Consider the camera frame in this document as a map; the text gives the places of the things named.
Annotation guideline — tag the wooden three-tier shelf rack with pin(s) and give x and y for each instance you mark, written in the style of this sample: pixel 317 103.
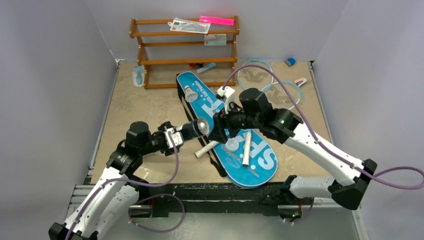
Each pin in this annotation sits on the wooden three-tier shelf rack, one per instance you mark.
pixel 143 59

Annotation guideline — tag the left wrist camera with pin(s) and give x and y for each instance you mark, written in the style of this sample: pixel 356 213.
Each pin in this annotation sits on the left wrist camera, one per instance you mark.
pixel 174 139

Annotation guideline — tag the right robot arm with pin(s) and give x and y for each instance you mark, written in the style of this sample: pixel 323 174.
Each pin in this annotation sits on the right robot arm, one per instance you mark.
pixel 349 176

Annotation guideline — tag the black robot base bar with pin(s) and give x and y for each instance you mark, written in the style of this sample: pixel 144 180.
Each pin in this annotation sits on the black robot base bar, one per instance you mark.
pixel 272 199

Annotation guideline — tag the blue racket bag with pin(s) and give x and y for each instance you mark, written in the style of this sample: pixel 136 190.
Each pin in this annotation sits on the blue racket bag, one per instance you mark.
pixel 263 162

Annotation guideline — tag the black shuttlecock tube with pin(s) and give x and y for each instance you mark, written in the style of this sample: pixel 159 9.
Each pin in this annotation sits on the black shuttlecock tube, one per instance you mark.
pixel 194 129

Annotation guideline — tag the red and black small object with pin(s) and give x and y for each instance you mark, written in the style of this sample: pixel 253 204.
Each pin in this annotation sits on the red and black small object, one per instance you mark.
pixel 196 65

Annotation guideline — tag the pink fluorescent ruler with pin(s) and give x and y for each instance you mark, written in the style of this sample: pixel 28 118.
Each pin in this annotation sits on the pink fluorescent ruler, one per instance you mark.
pixel 217 20

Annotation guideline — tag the small white box on shelf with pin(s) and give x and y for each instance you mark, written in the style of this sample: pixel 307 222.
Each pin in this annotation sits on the small white box on shelf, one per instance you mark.
pixel 215 39

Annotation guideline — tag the clear packaged item on shelf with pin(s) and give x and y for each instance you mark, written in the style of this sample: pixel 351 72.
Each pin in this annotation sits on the clear packaged item on shelf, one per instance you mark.
pixel 188 26

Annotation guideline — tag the pink and white clip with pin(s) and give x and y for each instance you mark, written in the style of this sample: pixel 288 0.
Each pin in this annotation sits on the pink and white clip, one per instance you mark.
pixel 300 82

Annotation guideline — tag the light blue packaged tool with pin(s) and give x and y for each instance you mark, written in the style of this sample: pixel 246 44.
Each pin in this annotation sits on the light blue packaged tool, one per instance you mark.
pixel 138 76

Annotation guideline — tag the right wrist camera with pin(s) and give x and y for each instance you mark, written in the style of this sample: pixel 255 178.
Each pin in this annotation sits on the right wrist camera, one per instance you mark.
pixel 227 95

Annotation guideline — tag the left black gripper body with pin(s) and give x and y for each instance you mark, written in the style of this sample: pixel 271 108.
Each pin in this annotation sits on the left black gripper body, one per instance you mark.
pixel 157 143

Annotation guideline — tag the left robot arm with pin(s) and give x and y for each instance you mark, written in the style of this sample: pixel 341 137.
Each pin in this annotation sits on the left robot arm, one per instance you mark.
pixel 118 188

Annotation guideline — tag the far blue badminton racket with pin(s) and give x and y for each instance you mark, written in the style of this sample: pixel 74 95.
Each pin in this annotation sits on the far blue badminton racket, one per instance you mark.
pixel 255 79

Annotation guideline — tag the blue and grey eraser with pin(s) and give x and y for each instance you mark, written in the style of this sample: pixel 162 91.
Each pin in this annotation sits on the blue and grey eraser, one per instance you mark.
pixel 290 62

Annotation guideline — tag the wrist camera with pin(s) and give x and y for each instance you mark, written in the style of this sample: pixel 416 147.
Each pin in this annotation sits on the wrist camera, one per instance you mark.
pixel 227 95
pixel 174 139

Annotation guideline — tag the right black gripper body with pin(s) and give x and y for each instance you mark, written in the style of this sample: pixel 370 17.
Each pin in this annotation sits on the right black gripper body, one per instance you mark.
pixel 218 129

